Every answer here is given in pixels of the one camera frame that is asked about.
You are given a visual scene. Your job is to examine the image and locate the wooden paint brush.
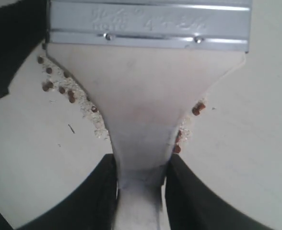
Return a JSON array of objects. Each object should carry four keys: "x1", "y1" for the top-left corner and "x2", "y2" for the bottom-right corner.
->
[{"x1": 46, "y1": 0, "x2": 252, "y2": 230}]

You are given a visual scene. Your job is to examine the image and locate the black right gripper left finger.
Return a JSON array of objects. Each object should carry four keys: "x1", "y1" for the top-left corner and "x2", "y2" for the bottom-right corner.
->
[{"x1": 20, "y1": 154, "x2": 117, "y2": 230}]

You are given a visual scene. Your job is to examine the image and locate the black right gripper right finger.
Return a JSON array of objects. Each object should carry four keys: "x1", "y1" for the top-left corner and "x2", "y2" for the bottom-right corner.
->
[{"x1": 165, "y1": 154, "x2": 282, "y2": 230}]

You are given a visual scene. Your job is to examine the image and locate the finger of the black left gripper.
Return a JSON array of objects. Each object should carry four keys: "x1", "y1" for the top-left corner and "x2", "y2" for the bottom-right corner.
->
[{"x1": 0, "y1": 0, "x2": 47, "y2": 99}]

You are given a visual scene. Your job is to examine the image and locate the pile of rice and beans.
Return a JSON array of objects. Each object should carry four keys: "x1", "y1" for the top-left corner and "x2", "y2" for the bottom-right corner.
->
[{"x1": 45, "y1": 44, "x2": 214, "y2": 156}]

